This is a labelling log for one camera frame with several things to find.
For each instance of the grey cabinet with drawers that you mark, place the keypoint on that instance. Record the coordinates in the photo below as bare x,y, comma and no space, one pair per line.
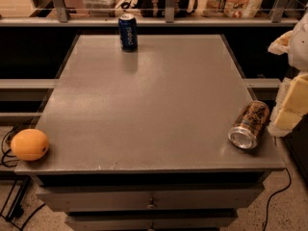
125,128

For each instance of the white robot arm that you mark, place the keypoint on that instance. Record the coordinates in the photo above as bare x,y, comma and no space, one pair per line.
298,46

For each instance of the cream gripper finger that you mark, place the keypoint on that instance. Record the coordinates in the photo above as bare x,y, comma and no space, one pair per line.
281,44
291,105

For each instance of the grey metal shelf rail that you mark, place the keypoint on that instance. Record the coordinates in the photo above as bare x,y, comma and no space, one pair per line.
54,13

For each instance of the orange patterned soda can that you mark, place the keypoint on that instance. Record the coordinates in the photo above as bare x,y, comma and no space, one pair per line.
249,125

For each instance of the colourful snack bag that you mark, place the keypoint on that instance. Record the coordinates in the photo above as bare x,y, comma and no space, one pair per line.
232,8

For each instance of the blue Pepsi can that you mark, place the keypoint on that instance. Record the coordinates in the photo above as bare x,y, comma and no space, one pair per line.
127,26

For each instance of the metal drawer knob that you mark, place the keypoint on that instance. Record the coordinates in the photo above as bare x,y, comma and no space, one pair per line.
151,205

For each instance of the orange fruit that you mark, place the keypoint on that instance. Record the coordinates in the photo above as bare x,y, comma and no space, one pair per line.
29,144

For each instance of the black backpack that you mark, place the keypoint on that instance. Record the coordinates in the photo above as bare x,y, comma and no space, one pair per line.
157,8

